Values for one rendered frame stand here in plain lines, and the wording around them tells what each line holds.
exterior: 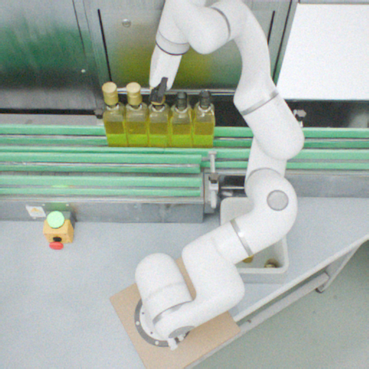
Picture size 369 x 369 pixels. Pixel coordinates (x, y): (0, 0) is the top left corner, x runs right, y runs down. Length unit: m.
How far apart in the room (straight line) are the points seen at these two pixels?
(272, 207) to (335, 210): 0.59
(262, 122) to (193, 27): 0.22
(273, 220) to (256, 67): 0.30
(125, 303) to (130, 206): 0.26
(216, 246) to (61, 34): 0.68
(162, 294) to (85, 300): 0.41
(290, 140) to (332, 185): 0.53
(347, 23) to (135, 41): 0.51
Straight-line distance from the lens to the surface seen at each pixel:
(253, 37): 1.00
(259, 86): 0.94
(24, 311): 1.38
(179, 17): 0.96
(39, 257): 1.43
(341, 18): 1.23
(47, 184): 1.31
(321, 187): 1.46
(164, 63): 1.04
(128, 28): 1.21
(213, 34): 0.92
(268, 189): 0.94
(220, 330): 1.28
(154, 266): 1.00
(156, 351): 1.27
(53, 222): 1.35
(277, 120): 0.94
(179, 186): 1.26
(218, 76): 1.32
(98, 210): 1.36
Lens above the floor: 2.01
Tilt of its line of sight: 59 degrees down
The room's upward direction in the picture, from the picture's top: straight up
